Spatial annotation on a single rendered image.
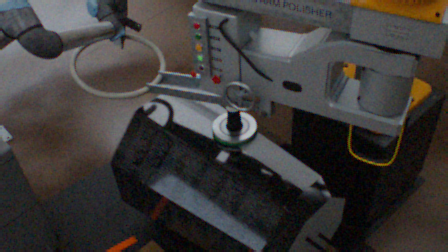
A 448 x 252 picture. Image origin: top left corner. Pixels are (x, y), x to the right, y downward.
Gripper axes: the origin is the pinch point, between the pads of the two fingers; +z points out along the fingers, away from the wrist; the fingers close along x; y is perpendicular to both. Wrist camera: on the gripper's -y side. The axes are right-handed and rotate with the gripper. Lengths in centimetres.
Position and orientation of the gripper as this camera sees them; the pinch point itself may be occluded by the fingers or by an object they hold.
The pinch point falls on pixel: (123, 44)
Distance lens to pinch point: 282.0
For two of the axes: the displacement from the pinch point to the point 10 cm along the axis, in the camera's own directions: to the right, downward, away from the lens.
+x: 0.3, 7.6, -6.5
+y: -9.9, -0.7, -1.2
